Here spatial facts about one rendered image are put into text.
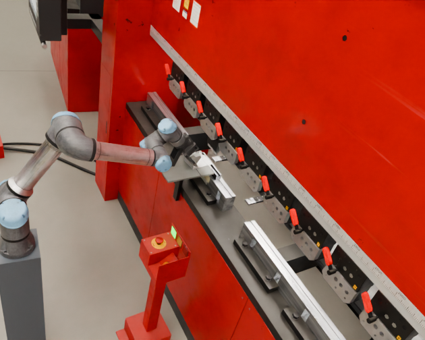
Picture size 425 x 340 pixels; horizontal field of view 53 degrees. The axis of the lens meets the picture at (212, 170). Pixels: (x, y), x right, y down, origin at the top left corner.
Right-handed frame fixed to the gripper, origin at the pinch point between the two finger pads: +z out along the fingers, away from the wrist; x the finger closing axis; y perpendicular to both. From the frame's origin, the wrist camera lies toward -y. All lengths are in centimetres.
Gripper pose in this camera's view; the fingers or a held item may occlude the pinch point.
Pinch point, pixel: (191, 162)
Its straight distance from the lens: 224.5
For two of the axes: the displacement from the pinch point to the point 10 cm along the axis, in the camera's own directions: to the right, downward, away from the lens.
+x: -5.7, -5.9, 5.7
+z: 3.6, 4.4, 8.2
